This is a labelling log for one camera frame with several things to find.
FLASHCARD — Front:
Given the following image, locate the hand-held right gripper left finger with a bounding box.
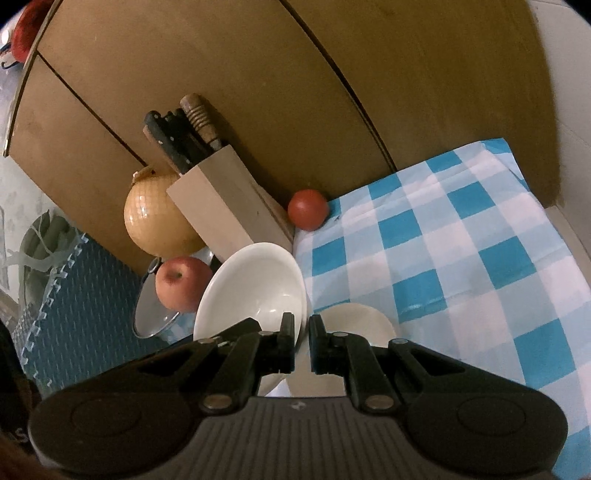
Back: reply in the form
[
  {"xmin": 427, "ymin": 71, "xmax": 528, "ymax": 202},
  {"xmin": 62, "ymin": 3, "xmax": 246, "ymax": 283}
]
[{"xmin": 105, "ymin": 312, "xmax": 296, "ymax": 412}]

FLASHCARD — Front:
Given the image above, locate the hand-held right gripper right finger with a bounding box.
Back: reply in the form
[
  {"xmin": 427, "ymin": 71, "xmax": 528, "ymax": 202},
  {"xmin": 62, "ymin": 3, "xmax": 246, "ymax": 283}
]
[{"xmin": 308, "ymin": 314, "xmax": 477, "ymax": 412}]

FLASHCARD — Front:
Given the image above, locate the large cream bowl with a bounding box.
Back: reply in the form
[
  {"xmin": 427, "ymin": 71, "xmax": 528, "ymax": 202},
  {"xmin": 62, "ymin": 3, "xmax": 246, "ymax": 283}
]
[{"xmin": 193, "ymin": 242, "xmax": 308, "ymax": 398}]

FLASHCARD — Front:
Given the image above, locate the red apple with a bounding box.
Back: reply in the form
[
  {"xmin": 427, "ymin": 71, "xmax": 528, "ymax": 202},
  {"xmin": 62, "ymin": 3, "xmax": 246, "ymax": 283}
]
[{"xmin": 155, "ymin": 257, "xmax": 213, "ymax": 313}]

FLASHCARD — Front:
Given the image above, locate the red tomato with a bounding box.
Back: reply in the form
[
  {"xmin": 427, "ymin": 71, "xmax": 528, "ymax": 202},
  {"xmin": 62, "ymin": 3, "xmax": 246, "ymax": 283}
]
[{"xmin": 287, "ymin": 189, "xmax": 330, "ymax": 231}]

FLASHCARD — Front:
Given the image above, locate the steel pot with lid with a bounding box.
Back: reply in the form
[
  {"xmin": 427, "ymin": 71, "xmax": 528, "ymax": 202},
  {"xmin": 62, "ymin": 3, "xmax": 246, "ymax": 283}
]
[{"xmin": 132, "ymin": 247, "xmax": 218, "ymax": 341}]

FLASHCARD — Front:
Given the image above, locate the blue white checkered tablecloth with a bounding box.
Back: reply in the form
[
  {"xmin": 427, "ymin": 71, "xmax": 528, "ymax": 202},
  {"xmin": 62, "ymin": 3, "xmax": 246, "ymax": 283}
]
[{"xmin": 294, "ymin": 137, "xmax": 591, "ymax": 480}]

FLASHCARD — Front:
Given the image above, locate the wooden knife block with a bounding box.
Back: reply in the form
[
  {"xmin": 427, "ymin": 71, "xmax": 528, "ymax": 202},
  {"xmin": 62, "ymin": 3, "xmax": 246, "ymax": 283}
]
[{"xmin": 165, "ymin": 144, "xmax": 294, "ymax": 263}]

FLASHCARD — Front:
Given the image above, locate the yellow netted pomelo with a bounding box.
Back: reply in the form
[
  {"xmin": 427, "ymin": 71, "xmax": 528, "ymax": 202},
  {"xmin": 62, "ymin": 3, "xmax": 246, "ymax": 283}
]
[{"xmin": 123, "ymin": 167, "xmax": 205, "ymax": 257}]

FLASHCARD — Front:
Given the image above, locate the blue foam floor mat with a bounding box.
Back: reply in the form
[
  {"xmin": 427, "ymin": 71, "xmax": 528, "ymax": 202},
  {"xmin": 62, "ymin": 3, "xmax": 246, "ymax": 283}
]
[{"xmin": 13, "ymin": 232, "xmax": 197, "ymax": 398}]

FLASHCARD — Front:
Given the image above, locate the brown wooden cabinet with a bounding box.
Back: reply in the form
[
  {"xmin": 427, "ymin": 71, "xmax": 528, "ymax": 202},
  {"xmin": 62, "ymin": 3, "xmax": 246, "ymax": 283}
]
[{"xmin": 2, "ymin": 0, "xmax": 561, "ymax": 274}]

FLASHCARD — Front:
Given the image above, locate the red round object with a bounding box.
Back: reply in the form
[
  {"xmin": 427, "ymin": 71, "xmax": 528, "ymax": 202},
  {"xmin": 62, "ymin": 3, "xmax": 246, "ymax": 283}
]
[{"xmin": 9, "ymin": 0, "xmax": 48, "ymax": 64}]

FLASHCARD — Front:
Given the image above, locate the black handled knife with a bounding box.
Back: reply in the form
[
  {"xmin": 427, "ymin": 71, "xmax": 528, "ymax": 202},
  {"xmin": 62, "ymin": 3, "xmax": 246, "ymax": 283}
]
[
  {"xmin": 143, "ymin": 111, "xmax": 185, "ymax": 177},
  {"xmin": 163, "ymin": 108, "xmax": 209, "ymax": 163}
]

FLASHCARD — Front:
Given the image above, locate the wooden handled knife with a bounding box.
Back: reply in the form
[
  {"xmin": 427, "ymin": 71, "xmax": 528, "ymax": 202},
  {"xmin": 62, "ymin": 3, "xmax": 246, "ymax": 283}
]
[{"xmin": 178, "ymin": 93, "xmax": 224, "ymax": 153}]

